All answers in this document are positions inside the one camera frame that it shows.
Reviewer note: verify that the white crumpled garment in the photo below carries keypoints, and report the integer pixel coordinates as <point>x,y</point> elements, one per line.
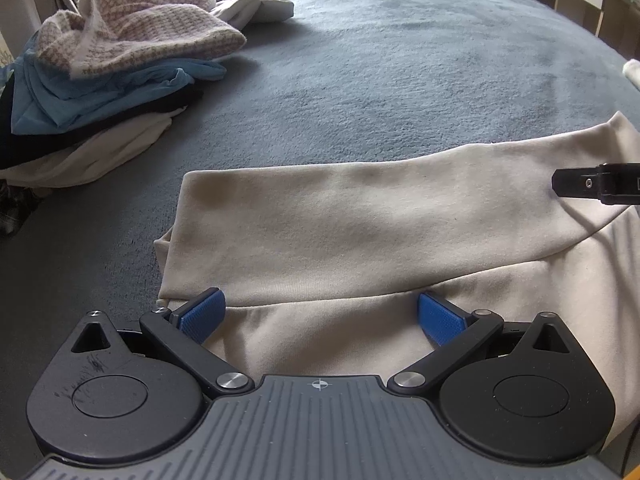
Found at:
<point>255,7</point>

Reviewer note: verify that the beige checked knit sweater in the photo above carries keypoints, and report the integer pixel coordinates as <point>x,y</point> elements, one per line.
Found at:
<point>145,25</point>

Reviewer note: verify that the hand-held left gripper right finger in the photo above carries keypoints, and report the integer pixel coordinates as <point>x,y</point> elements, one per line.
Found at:
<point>442,317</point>

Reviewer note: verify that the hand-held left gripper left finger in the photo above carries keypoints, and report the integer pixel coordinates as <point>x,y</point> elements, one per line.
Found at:
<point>202,315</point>

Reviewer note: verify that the dark plaid cloth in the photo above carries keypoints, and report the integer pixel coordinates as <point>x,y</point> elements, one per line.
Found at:
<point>15,210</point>

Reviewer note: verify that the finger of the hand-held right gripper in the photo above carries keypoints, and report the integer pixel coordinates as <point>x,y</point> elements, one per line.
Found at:
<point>575,183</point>

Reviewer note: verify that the black garment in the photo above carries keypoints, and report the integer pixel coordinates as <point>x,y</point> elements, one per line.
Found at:
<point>20,145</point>

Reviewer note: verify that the cream garment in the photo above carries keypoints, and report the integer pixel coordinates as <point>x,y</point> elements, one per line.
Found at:
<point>100,155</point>

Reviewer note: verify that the beige zip jacket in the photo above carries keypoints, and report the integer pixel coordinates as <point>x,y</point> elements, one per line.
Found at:
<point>350,220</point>

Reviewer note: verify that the blue garment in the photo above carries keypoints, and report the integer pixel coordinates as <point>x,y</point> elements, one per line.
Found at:
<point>90,95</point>

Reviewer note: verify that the white fluffy folded garment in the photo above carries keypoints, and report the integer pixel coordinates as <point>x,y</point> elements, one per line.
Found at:
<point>632,72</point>

